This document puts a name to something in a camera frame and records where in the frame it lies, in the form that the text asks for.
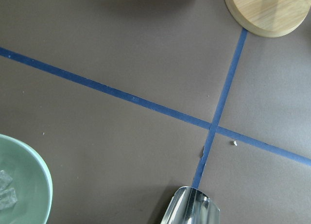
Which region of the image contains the green ceramic bowl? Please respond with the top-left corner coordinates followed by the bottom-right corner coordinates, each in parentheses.
top-left (0, 135), bottom-right (53, 224)

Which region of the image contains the steel ice scoop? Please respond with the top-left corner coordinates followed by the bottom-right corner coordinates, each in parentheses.
top-left (160, 186), bottom-right (220, 224)

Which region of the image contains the clear ice cubes pile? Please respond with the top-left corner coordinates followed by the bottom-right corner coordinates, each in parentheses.
top-left (0, 170), bottom-right (18, 211)

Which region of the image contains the wooden stand with carton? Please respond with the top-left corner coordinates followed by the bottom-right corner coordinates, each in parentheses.
top-left (224, 0), bottom-right (311, 37)

